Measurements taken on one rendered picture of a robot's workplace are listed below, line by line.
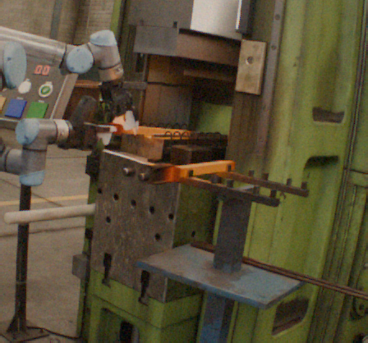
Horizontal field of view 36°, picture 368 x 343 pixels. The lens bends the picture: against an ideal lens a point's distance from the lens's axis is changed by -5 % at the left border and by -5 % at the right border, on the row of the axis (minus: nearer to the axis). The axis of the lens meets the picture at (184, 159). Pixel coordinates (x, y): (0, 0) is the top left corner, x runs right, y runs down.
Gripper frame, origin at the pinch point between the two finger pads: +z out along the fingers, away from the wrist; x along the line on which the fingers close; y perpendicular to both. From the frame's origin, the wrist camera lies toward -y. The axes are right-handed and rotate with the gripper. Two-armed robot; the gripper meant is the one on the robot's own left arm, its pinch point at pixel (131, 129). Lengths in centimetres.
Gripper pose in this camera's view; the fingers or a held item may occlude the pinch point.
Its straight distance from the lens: 197.6
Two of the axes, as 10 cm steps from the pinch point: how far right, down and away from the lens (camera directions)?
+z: 2.0, 8.4, 5.0
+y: -6.3, 5.0, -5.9
